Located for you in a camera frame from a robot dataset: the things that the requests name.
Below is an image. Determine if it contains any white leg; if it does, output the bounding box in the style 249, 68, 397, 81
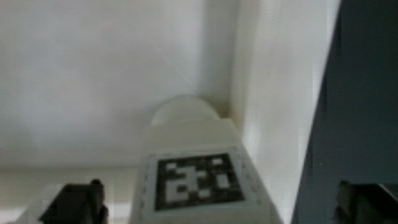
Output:
129, 96, 283, 224

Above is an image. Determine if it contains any white square tabletop part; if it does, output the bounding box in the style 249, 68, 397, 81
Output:
0, 0, 342, 219

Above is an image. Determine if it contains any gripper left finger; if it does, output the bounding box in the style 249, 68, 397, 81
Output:
17, 179, 113, 224

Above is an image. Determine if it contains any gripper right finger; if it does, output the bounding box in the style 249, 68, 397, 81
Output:
335, 181, 398, 224

